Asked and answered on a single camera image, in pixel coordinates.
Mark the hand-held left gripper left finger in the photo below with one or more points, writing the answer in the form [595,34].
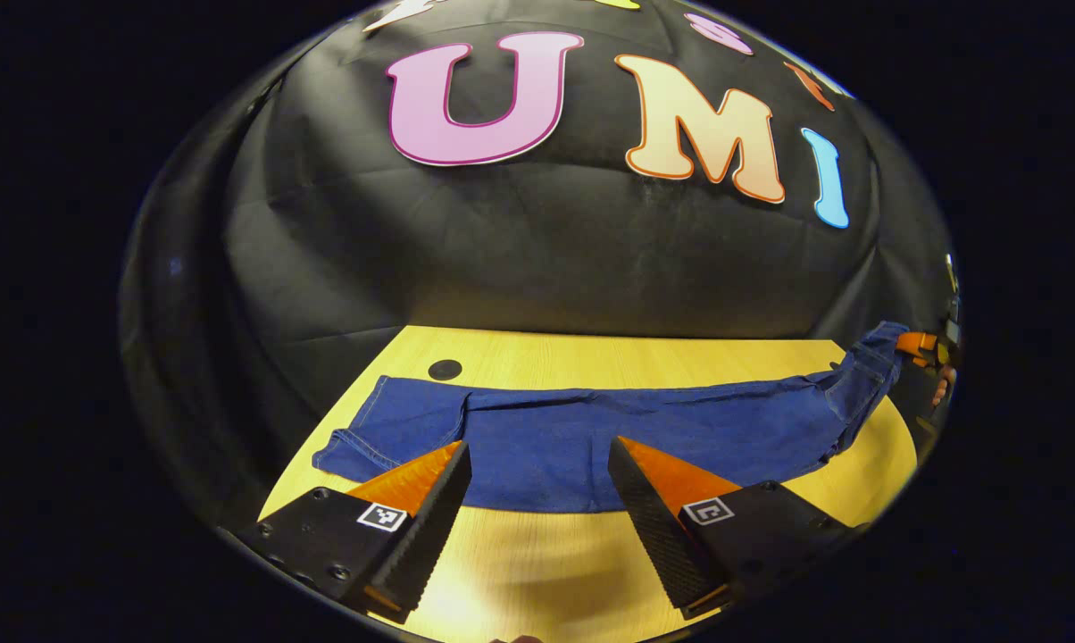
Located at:
[430,527]

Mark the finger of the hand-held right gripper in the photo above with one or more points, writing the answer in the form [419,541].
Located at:
[917,344]

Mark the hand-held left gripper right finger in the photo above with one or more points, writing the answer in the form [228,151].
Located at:
[654,527]

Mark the blue denim jeans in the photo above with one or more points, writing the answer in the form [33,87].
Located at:
[546,438]

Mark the black backdrop cloth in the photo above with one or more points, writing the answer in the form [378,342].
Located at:
[520,241]

